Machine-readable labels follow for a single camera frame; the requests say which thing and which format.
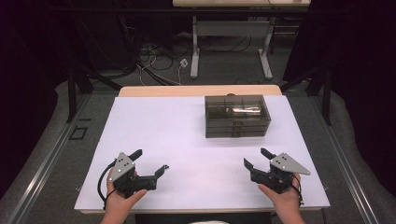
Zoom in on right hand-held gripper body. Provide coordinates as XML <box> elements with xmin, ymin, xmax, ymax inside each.
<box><xmin>250</xmin><ymin>152</ymin><xmax>312</xmax><ymax>194</ymax></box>

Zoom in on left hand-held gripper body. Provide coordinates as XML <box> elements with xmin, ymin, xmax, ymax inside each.
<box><xmin>107</xmin><ymin>151</ymin><xmax>157</xmax><ymax>199</ymax></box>

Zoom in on smoked clear drawer box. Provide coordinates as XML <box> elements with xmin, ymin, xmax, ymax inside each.
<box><xmin>204</xmin><ymin>93</ymin><xmax>272</xmax><ymax>139</ymax></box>

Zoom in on person's left hand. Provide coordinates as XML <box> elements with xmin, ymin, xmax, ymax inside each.
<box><xmin>104</xmin><ymin>174</ymin><xmax>148</xmax><ymax>217</ymax></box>

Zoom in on person's right hand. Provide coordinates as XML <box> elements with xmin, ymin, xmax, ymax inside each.
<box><xmin>257</xmin><ymin>175</ymin><xmax>304</xmax><ymax>218</ymax></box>

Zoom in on black metal stand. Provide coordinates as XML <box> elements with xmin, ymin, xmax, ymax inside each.
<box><xmin>65</xmin><ymin>65</ymin><xmax>123</xmax><ymax>124</ymax></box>
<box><xmin>279</xmin><ymin>65</ymin><xmax>332</xmax><ymax>126</ymax></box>

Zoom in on light wooden table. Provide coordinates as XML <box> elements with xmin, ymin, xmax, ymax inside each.
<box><xmin>78</xmin><ymin>84</ymin><xmax>329</xmax><ymax>216</ymax></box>

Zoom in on dark curtain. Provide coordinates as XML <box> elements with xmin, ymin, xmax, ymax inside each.
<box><xmin>0</xmin><ymin>0</ymin><xmax>71</xmax><ymax>195</ymax></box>
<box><xmin>311</xmin><ymin>0</ymin><xmax>396</xmax><ymax>195</ymax></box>

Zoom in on white desk with metal legs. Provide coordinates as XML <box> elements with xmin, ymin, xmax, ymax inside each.
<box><xmin>172</xmin><ymin>0</ymin><xmax>312</xmax><ymax>80</ymax></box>

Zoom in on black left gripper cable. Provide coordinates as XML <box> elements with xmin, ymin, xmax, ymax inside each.
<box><xmin>97</xmin><ymin>161</ymin><xmax>118</xmax><ymax>210</ymax></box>

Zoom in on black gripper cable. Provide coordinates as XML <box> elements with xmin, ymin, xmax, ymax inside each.
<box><xmin>97</xmin><ymin>161</ymin><xmax>118</xmax><ymax>210</ymax></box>
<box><xmin>290</xmin><ymin>173</ymin><xmax>304</xmax><ymax>208</ymax></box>

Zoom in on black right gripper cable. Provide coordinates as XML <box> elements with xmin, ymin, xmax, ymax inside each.
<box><xmin>290</xmin><ymin>173</ymin><xmax>304</xmax><ymax>208</ymax></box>

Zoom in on aluminium floor rail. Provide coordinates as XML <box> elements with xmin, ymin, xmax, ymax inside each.
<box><xmin>6</xmin><ymin>92</ymin><xmax>92</xmax><ymax>224</ymax></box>
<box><xmin>311</xmin><ymin>96</ymin><xmax>380</xmax><ymax>224</ymax></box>

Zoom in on white floor cable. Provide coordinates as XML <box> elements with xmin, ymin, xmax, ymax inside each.
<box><xmin>135</xmin><ymin>61</ymin><xmax>182</xmax><ymax>87</ymax></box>

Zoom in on bundle of black floor cables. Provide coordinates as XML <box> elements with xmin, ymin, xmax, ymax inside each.
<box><xmin>136</xmin><ymin>34</ymin><xmax>194</xmax><ymax>73</ymax></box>

